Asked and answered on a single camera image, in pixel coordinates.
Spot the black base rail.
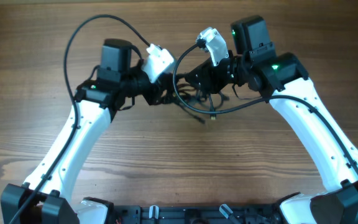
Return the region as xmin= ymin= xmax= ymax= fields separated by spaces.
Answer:
xmin=106 ymin=204 xmax=283 ymax=224

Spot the black right camera cable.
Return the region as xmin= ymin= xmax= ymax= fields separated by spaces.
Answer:
xmin=172 ymin=42 xmax=358 ymax=215

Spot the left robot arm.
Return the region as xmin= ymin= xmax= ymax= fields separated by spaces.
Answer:
xmin=0 ymin=39 xmax=175 ymax=223

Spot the black camera cable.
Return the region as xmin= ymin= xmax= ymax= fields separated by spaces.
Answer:
xmin=172 ymin=42 xmax=358 ymax=215
xmin=7 ymin=14 xmax=152 ymax=224

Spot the black left camera cable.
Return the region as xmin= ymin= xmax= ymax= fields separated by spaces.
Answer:
xmin=7 ymin=14 xmax=152 ymax=224

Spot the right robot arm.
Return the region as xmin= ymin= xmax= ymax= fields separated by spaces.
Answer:
xmin=186 ymin=16 xmax=358 ymax=223

